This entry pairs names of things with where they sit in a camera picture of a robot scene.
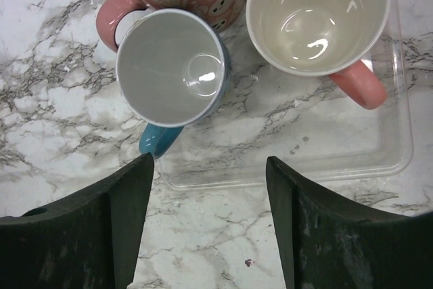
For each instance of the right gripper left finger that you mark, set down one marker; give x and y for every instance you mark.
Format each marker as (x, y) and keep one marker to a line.
(88, 239)

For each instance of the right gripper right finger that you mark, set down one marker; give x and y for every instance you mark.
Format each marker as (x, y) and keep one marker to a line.
(328, 241)

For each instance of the blue mug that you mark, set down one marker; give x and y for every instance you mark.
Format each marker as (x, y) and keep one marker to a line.
(173, 70)

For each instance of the salmon pink mug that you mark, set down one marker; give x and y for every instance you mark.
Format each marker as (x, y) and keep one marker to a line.
(322, 38)

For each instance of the clear plastic tray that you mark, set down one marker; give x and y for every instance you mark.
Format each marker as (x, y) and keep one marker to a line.
(307, 122)

